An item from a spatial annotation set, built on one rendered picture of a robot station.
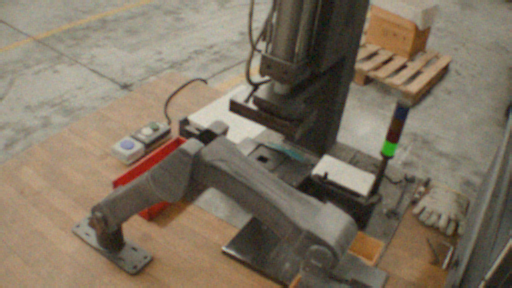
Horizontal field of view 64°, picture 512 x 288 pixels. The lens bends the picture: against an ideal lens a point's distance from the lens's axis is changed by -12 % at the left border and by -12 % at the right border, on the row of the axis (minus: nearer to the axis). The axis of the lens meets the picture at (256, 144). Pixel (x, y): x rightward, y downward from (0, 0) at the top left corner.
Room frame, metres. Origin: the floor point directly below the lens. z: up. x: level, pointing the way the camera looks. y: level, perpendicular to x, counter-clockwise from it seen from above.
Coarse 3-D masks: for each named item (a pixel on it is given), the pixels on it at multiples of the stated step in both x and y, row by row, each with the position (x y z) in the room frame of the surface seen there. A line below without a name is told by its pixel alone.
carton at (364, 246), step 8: (360, 232) 0.72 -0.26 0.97; (360, 240) 0.72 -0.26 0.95; (368, 240) 0.71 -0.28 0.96; (376, 240) 0.70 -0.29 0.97; (352, 248) 0.72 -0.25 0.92; (360, 248) 0.71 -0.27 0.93; (368, 248) 0.70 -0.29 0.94; (376, 248) 0.70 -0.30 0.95; (360, 256) 0.71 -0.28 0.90; (368, 256) 0.70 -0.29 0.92; (376, 256) 0.65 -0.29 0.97; (368, 264) 0.69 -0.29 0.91; (296, 280) 0.56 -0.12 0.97
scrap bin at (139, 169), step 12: (168, 144) 0.96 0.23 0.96; (180, 144) 0.99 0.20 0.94; (156, 156) 0.92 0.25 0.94; (132, 168) 0.84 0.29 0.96; (144, 168) 0.87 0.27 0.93; (120, 180) 0.80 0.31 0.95; (132, 180) 0.83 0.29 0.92; (156, 204) 0.75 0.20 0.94; (168, 204) 0.79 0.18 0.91; (144, 216) 0.73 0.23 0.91
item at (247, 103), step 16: (304, 80) 1.01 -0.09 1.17; (320, 80) 1.01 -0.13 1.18; (240, 96) 0.94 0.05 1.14; (256, 96) 0.88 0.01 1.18; (272, 96) 0.89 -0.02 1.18; (288, 96) 0.90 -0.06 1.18; (304, 96) 0.94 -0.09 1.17; (240, 112) 0.91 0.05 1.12; (256, 112) 0.89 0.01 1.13; (272, 112) 0.86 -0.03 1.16; (288, 112) 0.87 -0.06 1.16; (304, 112) 0.91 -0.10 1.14; (272, 128) 0.87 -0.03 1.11; (288, 128) 0.85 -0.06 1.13; (304, 128) 0.88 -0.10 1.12
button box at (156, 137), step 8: (192, 80) 1.42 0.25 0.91; (200, 80) 1.47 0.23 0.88; (152, 120) 1.10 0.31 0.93; (168, 120) 1.14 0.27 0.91; (144, 128) 1.05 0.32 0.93; (160, 128) 1.06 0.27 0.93; (168, 128) 1.07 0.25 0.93; (136, 136) 1.01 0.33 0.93; (144, 136) 1.01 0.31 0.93; (152, 136) 1.02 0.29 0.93; (160, 136) 1.03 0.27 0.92; (168, 136) 1.07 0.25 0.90; (144, 144) 0.99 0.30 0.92; (152, 144) 1.00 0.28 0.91
